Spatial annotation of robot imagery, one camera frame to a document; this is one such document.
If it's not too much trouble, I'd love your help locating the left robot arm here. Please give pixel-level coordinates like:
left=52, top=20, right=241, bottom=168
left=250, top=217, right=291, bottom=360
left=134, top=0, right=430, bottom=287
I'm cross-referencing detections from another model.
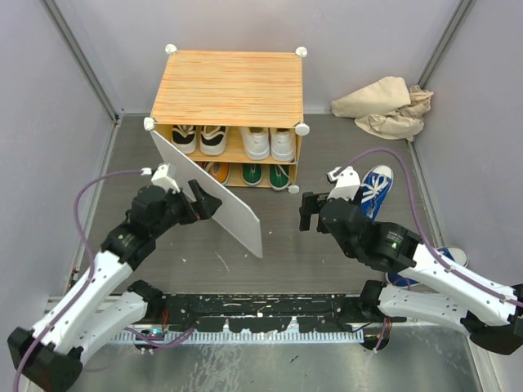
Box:
left=7, top=180, right=222, bottom=391

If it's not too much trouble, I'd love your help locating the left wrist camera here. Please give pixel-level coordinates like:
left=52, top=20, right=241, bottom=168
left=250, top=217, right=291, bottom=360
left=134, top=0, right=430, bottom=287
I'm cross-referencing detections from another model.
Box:
left=141, top=163, right=181, bottom=194

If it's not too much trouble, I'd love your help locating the purple cable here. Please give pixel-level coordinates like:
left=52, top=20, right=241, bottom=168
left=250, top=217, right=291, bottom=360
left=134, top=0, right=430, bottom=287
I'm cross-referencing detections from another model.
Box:
left=326, top=147, right=523, bottom=310
left=11, top=167, right=154, bottom=387

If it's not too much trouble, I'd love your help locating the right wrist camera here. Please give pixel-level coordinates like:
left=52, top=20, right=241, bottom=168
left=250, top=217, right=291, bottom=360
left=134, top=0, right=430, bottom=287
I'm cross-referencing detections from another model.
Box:
left=327, top=166, right=361, bottom=201

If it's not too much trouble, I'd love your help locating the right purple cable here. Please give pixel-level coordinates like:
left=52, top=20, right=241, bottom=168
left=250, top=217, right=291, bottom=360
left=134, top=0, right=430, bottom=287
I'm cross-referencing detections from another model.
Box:
left=326, top=147, right=523, bottom=310

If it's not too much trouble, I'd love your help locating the beige cloth bag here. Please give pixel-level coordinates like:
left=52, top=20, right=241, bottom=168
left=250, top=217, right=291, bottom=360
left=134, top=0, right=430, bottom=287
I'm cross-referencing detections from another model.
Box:
left=331, top=76, right=434, bottom=142

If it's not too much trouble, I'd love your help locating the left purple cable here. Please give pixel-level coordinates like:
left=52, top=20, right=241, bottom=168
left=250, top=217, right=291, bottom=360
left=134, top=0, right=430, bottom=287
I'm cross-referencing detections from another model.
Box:
left=11, top=167, right=154, bottom=387

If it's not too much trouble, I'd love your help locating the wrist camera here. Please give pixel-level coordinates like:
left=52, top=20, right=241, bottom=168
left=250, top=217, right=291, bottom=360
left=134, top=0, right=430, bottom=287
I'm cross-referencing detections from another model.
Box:
left=141, top=163, right=181, bottom=194
left=327, top=166, right=361, bottom=201

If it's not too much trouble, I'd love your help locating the blue sneaker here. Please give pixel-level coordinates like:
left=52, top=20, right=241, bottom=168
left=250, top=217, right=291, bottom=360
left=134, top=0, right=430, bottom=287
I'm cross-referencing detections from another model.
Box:
left=360, top=165, right=394, bottom=221
left=385, top=247, right=469, bottom=289

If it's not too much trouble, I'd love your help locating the black white sneaker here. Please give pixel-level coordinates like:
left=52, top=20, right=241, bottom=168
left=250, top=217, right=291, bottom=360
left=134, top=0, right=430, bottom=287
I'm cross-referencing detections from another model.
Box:
left=172, top=125, right=198, bottom=154
left=200, top=126, right=228, bottom=156

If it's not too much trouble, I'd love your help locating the white cable tray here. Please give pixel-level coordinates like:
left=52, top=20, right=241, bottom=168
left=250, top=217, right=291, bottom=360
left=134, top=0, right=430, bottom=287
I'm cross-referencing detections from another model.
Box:
left=114, top=326, right=364, bottom=345

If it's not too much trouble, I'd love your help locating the orange sneaker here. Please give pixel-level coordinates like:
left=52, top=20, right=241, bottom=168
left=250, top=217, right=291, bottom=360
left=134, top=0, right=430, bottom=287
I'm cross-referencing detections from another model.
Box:
left=202, top=162, right=230, bottom=185

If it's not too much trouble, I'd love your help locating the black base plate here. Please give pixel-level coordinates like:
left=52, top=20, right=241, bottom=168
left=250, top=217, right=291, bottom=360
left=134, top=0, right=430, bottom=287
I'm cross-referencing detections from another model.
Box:
left=146, top=294, right=385, bottom=333

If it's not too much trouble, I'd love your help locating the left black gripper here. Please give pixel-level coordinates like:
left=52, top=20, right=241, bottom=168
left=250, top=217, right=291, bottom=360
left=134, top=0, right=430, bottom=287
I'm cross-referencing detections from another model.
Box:
left=151, top=179, right=221, bottom=238

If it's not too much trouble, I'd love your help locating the green sneaker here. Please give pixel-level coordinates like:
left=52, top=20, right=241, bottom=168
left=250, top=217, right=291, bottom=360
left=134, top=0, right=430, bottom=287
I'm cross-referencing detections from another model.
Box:
left=269, top=164, right=290, bottom=191
left=241, top=163, right=263, bottom=187

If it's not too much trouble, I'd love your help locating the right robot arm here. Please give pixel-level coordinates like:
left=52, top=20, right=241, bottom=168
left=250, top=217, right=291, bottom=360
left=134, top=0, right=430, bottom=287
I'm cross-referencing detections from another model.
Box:
left=299, top=192, right=522, bottom=355

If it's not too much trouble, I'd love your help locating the wooden shoe cabinet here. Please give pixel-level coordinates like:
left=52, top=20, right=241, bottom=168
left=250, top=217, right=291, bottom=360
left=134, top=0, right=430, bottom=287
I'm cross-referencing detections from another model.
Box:
left=143, top=44, right=310, bottom=194

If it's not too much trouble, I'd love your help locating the white cabinet door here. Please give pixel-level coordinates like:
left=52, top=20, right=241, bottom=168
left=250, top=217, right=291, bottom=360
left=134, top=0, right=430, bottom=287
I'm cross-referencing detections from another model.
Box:
left=150, top=131, right=263, bottom=258

